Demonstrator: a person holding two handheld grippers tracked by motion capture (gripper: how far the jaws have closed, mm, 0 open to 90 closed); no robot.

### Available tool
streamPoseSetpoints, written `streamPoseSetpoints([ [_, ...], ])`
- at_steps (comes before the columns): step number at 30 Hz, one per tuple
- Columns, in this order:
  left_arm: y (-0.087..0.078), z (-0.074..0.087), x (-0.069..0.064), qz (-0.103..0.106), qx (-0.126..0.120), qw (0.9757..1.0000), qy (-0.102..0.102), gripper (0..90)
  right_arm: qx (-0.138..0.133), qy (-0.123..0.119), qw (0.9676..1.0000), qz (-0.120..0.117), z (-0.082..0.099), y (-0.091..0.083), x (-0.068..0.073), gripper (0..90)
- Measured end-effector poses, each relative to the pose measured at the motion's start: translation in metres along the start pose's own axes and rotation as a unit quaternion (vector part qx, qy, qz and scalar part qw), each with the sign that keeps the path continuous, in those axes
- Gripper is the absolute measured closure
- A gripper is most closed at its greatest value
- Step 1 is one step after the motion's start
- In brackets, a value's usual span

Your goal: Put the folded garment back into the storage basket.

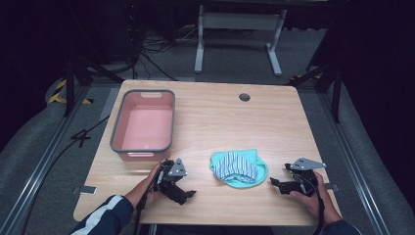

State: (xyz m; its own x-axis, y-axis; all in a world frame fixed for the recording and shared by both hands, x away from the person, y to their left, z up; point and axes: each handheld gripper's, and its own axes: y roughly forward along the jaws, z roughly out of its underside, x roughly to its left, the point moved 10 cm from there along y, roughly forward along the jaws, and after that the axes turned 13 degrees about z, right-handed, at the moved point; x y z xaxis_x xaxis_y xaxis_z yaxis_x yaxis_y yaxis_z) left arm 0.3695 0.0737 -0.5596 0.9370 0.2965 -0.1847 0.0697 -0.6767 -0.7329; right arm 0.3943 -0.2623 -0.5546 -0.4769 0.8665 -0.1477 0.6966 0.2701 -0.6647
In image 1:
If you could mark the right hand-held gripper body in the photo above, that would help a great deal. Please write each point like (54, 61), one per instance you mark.
(305, 182)

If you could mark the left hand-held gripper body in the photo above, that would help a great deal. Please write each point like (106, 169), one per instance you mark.
(176, 168)

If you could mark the teal and striped cloth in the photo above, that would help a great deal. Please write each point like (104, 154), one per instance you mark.
(236, 168)

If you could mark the pink basin with grey rim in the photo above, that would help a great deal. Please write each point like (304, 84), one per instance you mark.
(147, 127)

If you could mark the person's right hand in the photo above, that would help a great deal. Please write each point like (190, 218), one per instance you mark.
(318, 202)

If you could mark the person's left hand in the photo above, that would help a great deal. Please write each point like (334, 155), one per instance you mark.
(143, 192)

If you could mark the black metal stand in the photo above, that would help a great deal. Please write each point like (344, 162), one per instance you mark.
(70, 84)
(336, 94)

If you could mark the yellow black hazard tape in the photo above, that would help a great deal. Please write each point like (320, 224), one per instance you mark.
(55, 96)

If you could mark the small metal table bracket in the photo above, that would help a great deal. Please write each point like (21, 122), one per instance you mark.
(332, 187)
(85, 190)

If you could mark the aluminium floor rail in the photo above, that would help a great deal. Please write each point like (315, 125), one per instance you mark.
(39, 176)
(355, 169)

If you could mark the grey metal desk frame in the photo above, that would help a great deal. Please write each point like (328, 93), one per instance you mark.
(239, 21)

